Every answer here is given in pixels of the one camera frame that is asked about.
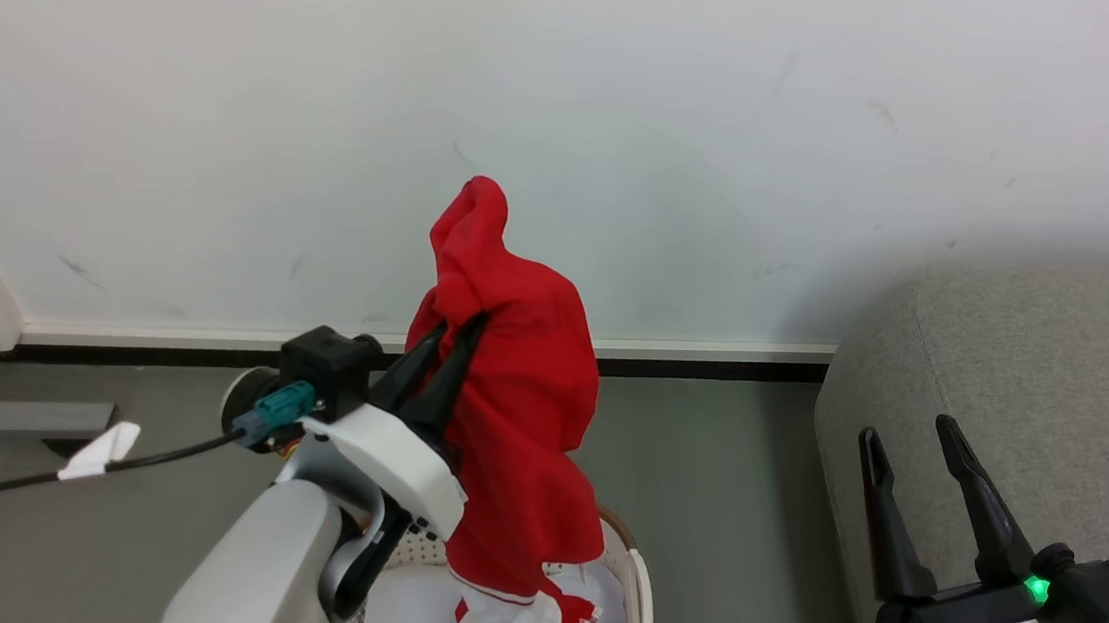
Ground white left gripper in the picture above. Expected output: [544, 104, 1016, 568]
[293, 300, 489, 545]

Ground red and white garment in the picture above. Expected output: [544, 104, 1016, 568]
[381, 170, 642, 623]

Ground white cloth in basket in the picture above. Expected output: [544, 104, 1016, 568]
[365, 539, 640, 623]

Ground cream perforated laundry basket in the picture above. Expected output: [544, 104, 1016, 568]
[337, 482, 667, 623]

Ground grey fabric sofa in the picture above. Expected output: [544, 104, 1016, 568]
[795, 237, 1109, 623]

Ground white and black baseboard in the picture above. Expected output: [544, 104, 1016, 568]
[17, 274, 840, 419]

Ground teal left cable connector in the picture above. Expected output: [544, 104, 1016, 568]
[229, 374, 319, 455]

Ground white cable tag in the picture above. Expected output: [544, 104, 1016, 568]
[56, 416, 143, 489]

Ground grey metal floor bracket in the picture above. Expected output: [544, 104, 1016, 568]
[0, 393, 119, 464]

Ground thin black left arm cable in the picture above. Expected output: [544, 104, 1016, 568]
[0, 409, 249, 623]

